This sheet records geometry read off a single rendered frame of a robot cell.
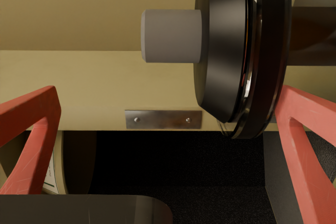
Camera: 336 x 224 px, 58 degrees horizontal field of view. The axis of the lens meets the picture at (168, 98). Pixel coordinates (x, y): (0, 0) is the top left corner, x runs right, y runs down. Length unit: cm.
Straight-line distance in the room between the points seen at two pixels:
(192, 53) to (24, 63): 25
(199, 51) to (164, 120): 14
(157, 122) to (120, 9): 44
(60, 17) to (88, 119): 46
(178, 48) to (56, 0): 58
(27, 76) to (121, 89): 10
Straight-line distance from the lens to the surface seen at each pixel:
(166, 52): 15
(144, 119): 28
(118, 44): 73
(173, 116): 28
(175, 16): 16
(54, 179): 40
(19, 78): 35
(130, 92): 29
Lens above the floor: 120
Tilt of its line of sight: level
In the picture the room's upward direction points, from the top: 90 degrees counter-clockwise
